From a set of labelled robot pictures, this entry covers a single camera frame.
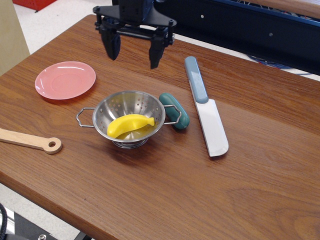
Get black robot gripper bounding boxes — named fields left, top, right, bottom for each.
left=93, top=0, right=177, bottom=69

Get yellow toy banana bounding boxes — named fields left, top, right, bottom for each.
left=107, top=114, right=155, bottom=138

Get small steel colander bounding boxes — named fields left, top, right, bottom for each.
left=76, top=90, right=182, bottom=149

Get green toy pickle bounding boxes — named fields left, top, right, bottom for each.
left=159, top=92, right=190, bottom=130

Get pink plastic plate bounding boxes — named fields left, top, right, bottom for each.
left=34, top=61, right=96, bottom=100

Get red crate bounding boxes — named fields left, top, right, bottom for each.
left=12, top=0, right=56, bottom=11

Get beige cabinet side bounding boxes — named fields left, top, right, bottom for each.
left=0, top=0, right=30, bottom=75

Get black metal base with screw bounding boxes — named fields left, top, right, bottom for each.
left=4, top=211, right=58, bottom=240

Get blue handled white spatula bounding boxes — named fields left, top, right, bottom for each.
left=184, top=56, right=229, bottom=157

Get wooden spoon handle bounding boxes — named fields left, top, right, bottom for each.
left=0, top=128, right=63, bottom=155

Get blue cables behind frame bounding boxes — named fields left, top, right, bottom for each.
left=247, top=54, right=320, bottom=77

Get dark blue metal frame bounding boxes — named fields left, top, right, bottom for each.
left=154, top=0, right=320, bottom=75

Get black braided cable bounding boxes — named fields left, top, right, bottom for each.
left=0, top=202, right=9, bottom=240

